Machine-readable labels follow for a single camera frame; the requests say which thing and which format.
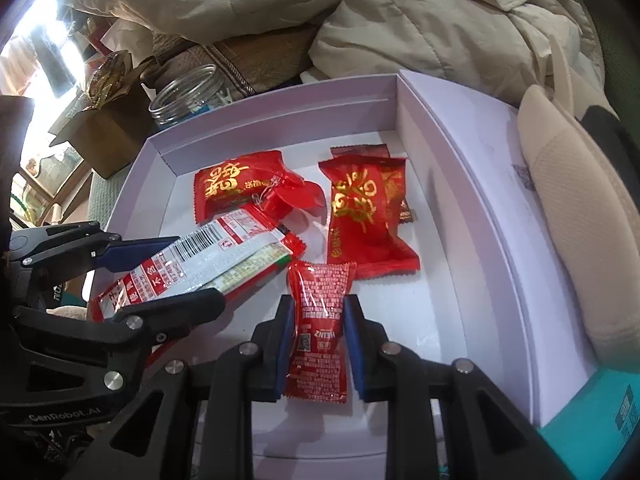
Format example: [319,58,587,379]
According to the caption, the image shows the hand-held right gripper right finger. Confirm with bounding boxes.
[342,294,573,480]

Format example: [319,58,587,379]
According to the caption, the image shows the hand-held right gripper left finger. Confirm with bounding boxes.
[60,294,297,480]

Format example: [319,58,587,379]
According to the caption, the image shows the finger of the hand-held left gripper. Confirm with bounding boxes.
[9,220,183,273]
[4,288,227,409]

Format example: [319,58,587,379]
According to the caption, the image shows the red ketchup sachet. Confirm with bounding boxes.
[282,260,357,403]

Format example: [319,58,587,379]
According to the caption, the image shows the long red white packet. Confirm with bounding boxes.
[90,205,307,323]

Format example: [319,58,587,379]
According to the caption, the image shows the white cardboard box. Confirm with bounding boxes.
[102,71,481,480]

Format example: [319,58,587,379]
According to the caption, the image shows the red gold-print snack packet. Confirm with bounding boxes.
[319,156,421,278]
[194,150,303,225]

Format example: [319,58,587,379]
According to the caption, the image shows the dark red foil packet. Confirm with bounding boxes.
[330,144,416,224]

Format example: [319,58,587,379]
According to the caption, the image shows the green striped sachet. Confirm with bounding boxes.
[200,242,291,297]

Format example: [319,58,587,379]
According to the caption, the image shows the brown cardboard box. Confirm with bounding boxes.
[47,80,156,181]

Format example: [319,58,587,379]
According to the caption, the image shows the red translucent plastic packet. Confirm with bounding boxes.
[252,172,327,222]

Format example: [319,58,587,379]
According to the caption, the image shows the clear plastic jar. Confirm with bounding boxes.
[147,64,233,127]

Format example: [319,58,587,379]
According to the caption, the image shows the gold foil packet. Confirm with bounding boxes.
[82,51,135,111]

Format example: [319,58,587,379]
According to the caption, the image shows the dark hanging cloth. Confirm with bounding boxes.
[32,25,76,96]

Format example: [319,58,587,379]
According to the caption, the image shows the teal box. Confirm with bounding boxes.
[537,367,640,480]

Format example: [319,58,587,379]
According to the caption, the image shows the window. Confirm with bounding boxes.
[0,0,91,226]

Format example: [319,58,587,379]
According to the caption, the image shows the cream padded mesh cushion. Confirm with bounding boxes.
[517,84,633,361]

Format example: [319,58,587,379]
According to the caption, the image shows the beige down jacket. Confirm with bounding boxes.
[60,0,601,111]

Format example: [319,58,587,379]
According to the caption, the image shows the black cloth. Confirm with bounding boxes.
[580,102,636,171]

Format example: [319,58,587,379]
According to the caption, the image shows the cream flat oval pad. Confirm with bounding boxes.
[547,35,576,111]

